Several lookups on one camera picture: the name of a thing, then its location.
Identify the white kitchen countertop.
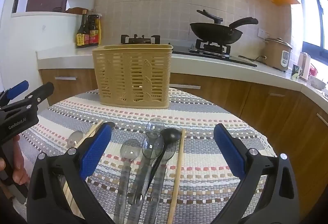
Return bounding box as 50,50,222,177
36,42,328,101

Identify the beige plastic utensil basket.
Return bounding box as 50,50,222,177
92,44,173,110

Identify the black wok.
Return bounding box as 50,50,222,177
190,17,259,44

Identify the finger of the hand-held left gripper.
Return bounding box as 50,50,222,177
0,80,29,105
4,82,55,112

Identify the white kettle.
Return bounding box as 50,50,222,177
298,52,311,81

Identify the black plastic spoon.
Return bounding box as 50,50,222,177
133,128,181,204

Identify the wooden chopstick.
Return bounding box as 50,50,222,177
63,119,104,214
166,129,186,224
73,122,101,149

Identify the beige rice cooker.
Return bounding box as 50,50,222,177
263,38,293,72

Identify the black cookware handle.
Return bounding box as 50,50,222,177
197,9,223,24

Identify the clear plastic spoon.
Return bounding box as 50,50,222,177
127,133,165,206
146,118,165,140
145,142,178,224
66,130,84,149
114,139,142,224

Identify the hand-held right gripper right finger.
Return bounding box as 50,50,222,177
213,123,300,224

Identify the white bowl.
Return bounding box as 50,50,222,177
307,75,326,90

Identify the tall dark sauce bottle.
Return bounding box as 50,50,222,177
76,9,90,48

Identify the dark framed window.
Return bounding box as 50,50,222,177
295,0,328,66

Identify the black power cable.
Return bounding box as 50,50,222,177
238,54,267,63

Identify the short dark sauce bottle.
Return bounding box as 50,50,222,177
88,9,100,46

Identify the person's left hand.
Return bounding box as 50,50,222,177
11,135,29,185

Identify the black gas stove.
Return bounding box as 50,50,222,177
120,34,257,68

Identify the striped woven tablecloth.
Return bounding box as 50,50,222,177
19,88,278,224

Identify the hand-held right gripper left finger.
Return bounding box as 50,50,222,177
26,122,116,224

